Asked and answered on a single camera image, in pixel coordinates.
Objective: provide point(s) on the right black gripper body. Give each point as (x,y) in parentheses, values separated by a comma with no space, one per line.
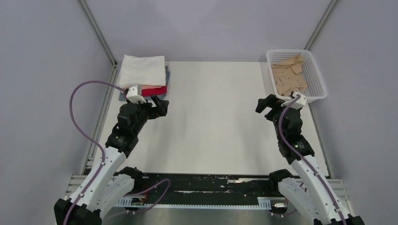
(273,114)

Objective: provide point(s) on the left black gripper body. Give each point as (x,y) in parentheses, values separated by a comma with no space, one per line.
(145,111)

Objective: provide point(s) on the beige t shirt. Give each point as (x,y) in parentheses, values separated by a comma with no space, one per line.
(288,76)

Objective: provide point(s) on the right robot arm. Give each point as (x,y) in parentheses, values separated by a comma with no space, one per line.
(315,200)

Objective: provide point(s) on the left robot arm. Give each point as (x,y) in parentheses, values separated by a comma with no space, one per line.
(98,193)

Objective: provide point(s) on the red folded t shirt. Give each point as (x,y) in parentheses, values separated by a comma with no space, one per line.
(154,91)

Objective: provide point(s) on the pink folded t shirt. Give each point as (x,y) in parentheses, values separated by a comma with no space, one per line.
(147,87)

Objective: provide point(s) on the white plastic basket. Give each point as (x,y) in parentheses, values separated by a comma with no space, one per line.
(311,73)

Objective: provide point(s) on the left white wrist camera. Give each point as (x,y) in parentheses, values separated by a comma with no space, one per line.
(133,95)

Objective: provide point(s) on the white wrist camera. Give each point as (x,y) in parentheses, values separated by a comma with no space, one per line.
(133,95)
(298,100)

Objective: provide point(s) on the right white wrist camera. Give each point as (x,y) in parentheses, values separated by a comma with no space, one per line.
(298,100)

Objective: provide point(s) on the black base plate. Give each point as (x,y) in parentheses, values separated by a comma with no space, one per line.
(206,189)

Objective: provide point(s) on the right aluminium frame post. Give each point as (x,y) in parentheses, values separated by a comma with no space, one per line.
(321,23)

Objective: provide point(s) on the aluminium frame post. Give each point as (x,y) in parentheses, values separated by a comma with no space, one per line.
(91,20)
(321,23)

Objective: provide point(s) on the left aluminium frame post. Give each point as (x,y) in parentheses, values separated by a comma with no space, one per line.
(91,20)

